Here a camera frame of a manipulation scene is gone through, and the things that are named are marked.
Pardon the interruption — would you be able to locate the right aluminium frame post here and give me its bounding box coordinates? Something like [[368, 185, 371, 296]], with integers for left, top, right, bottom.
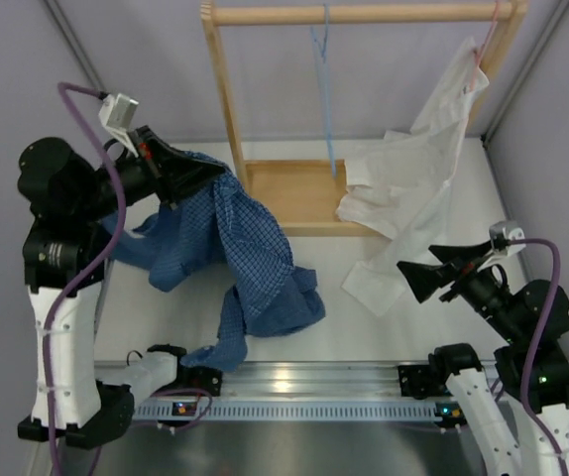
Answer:
[[472, 1, 569, 147]]

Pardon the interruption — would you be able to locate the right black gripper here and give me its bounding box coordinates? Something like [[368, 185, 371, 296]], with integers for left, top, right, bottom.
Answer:
[[398, 238, 524, 342]]

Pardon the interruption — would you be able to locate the pink wire hanger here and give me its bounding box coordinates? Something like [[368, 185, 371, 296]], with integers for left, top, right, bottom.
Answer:
[[442, 1, 505, 181]]

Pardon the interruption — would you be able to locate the left aluminium frame post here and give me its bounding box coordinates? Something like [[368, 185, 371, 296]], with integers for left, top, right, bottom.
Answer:
[[39, 0, 140, 187]]

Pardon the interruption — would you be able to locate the wooden clothes rack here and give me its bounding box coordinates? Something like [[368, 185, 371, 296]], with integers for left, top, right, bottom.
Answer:
[[200, 1, 528, 237]]

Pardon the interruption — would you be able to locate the grey slotted cable duct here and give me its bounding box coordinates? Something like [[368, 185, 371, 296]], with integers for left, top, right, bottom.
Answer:
[[133, 399, 442, 422]]

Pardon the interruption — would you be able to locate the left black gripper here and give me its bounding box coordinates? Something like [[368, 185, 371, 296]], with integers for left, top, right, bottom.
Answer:
[[71, 126, 224, 225]]

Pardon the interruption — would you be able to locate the aluminium frame post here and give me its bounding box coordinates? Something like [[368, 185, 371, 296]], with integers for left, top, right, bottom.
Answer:
[[472, 1, 569, 147], [39, 0, 140, 187]]

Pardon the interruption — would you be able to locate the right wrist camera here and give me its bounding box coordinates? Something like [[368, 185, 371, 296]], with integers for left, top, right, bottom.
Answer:
[[483, 220, 525, 266]]

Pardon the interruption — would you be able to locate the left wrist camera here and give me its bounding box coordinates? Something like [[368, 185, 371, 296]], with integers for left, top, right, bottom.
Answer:
[[98, 93, 139, 154]]

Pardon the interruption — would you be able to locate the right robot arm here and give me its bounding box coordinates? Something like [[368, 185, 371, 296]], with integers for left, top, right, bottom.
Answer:
[[398, 238, 569, 475]]

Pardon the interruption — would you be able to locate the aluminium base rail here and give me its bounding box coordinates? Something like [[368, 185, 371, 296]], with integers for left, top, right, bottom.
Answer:
[[93, 360, 569, 398]]

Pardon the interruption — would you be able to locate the blue checked shirt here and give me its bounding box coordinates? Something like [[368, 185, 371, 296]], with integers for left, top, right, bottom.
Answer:
[[111, 170, 326, 372]]

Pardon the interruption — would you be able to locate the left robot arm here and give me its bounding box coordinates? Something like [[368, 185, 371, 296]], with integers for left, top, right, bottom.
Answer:
[[18, 126, 224, 450]]

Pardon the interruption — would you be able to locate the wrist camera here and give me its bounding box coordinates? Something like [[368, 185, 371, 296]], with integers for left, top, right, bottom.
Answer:
[[483, 220, 525, 266], [98, 93, 139, 154]]

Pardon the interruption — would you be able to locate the blue wire hanger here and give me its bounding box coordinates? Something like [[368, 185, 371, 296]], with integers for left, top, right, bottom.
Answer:
[[309, 4, 337, 179]]

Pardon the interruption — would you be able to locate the white shirt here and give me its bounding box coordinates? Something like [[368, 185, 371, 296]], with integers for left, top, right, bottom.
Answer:
[[336, 38, 489, 316]]

